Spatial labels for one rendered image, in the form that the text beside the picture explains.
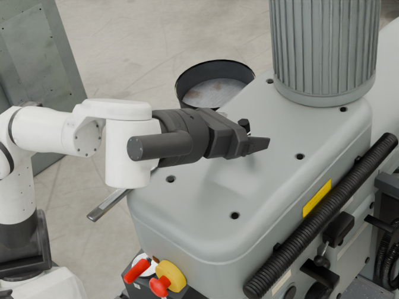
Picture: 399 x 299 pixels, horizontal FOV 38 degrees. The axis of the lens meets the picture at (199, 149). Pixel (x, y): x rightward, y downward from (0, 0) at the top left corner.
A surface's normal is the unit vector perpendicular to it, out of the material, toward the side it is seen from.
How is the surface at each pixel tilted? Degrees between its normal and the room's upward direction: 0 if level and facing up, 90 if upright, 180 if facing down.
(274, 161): 0
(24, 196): 102
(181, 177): 0
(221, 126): 30
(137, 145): 60
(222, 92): 0
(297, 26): 90
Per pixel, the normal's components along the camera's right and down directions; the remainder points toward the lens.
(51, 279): 0.30, -0.81
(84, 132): 0.85, 0.11
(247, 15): -0.14, -0.73
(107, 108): -0.52, 0.12
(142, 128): 0.66, 0.15
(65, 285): 0.69, -0.25
